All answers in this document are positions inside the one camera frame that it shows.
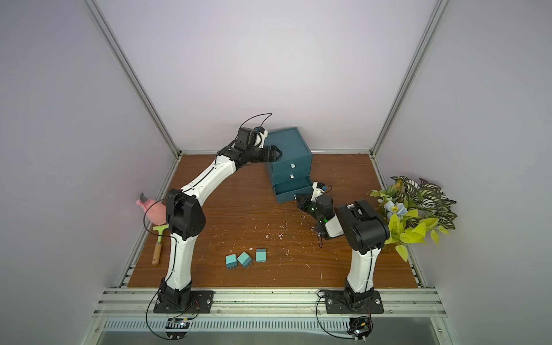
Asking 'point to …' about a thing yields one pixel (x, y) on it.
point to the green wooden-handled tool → (157, 254)
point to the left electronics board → (177, 328)
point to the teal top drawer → (292, 164)
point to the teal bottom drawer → (286, 191)
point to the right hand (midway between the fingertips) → (296, 192)
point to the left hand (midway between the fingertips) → (279, 152)
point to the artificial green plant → (415, 213)
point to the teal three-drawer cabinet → (289, 174)
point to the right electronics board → (360, 327)
